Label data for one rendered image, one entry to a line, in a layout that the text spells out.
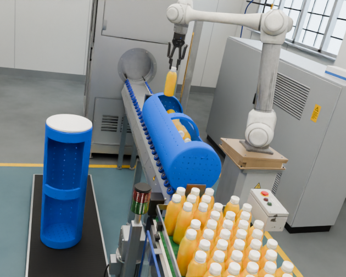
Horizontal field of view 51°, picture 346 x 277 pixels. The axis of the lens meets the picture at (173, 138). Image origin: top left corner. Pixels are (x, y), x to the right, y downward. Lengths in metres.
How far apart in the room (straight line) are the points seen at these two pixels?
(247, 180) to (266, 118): 0.45
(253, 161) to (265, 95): 0.41
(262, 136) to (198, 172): 0.44
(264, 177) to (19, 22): 5.22
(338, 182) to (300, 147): 0.47
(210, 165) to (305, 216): 1.94
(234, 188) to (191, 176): 0.57
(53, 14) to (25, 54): 0.82
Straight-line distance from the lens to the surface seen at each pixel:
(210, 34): 7.30
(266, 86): 2.11
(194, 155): 1.82
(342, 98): 3.24
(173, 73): 2.43
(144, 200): 1.32
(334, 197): 3.75
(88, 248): 2.75
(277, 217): 1.73
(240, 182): 2.36
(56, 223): 2.93
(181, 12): 2.17
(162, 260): 1.59
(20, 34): 6.76
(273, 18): 2.04
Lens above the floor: 1.94
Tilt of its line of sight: 23 degrees down
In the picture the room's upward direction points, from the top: 11 degrees clockwise
